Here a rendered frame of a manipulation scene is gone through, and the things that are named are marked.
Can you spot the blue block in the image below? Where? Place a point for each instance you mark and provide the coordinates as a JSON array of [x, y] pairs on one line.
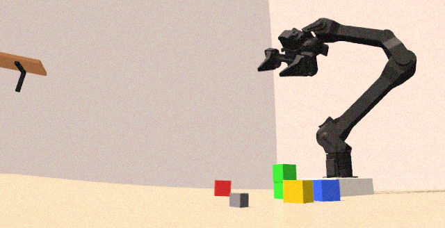
[[326, 190]]

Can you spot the green block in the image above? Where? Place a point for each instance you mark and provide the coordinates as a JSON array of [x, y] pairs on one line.
[[278, 190], [284, 172]]

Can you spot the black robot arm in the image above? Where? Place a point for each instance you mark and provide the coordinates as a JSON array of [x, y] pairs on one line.
[[401, 66]]

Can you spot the red block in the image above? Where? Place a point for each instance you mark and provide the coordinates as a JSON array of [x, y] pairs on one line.
[[222, 188]]

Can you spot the yellow block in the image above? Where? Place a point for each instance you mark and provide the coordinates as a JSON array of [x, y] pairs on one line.
[[298, 191]]

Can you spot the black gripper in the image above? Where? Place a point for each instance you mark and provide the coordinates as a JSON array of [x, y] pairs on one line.
[[303, 64]]

